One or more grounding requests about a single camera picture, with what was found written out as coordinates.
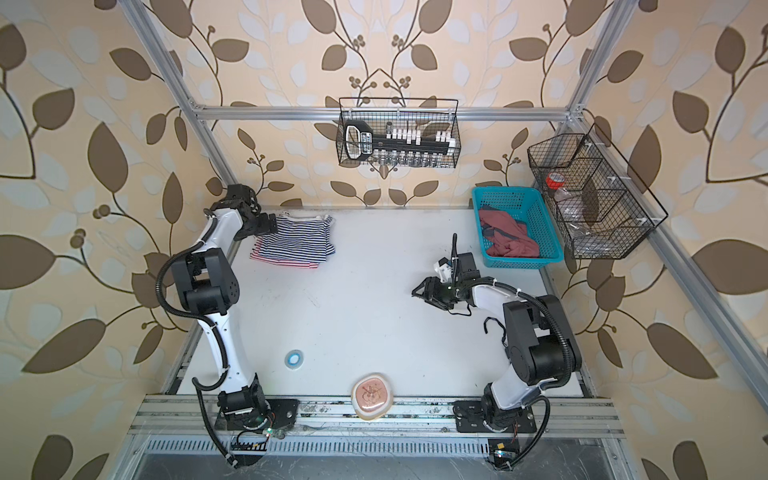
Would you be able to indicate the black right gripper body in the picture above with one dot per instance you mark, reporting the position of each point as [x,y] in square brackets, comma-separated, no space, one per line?
[447,294]

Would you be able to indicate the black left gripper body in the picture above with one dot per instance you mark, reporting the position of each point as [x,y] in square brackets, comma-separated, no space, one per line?
[257,225]

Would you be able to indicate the blue white striped tank top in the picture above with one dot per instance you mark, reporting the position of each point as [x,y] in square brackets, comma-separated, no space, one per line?
[301,242]

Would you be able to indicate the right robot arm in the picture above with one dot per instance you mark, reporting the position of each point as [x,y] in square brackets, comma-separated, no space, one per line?
[539,345]

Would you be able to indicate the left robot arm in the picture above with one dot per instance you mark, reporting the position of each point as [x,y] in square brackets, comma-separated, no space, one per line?
[199,283]

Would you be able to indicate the pink red garment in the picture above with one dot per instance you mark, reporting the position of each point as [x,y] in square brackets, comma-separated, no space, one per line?
[508,237]

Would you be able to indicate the pink round dish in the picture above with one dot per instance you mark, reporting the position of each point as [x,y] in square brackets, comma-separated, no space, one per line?
[372,397]

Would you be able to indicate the teal plastic laundry basket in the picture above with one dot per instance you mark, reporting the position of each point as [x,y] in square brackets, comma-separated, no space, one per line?
[526,205]

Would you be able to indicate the blue tape roll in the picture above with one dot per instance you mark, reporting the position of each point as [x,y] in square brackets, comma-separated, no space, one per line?
[294,359]

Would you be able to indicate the black socket tool set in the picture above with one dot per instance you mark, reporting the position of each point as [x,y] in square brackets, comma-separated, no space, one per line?
[392,144]

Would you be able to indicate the red capped plastic bottle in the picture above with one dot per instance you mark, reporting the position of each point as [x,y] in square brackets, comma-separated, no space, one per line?
[564,197]

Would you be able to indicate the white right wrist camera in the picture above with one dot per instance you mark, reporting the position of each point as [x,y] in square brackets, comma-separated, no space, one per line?
[444,269]

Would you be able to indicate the back wire basket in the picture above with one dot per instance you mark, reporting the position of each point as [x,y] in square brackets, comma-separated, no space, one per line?
[399,109]

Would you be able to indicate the wire basket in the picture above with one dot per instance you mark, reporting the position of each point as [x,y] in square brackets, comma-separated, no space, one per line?
[399,109]
[618,208]

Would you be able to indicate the right wire basket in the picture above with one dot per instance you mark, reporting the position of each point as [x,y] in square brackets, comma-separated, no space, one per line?
[618,208]

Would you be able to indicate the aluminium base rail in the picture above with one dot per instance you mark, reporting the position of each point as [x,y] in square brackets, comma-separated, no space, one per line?
[415,426]

